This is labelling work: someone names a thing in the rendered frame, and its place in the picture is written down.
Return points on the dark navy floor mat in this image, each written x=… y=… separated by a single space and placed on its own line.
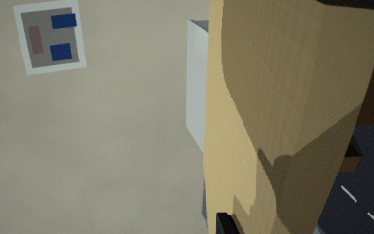
x=341 y=213

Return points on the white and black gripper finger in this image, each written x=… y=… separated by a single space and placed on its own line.
x=225 y=224

